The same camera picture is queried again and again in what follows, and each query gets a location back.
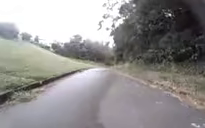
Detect distant row of trees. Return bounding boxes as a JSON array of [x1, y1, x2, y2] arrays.
[[0, 22, 116, 66]]

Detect grey asphalt path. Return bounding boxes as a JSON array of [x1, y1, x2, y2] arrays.
[[0, 67, 205, 128]]

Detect dense wood of trees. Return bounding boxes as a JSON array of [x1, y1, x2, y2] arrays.
[[98, 0, 205, 76]]

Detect dark kerb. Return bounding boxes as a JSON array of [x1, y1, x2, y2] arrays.
[[0, 68, 91, 108]]

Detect grass slope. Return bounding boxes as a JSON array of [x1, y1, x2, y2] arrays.
[[0, 35, 103, 94]]

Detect grass verge with dry leaves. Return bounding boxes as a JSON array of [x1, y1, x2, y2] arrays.
[[113, 62, 205, 114]]

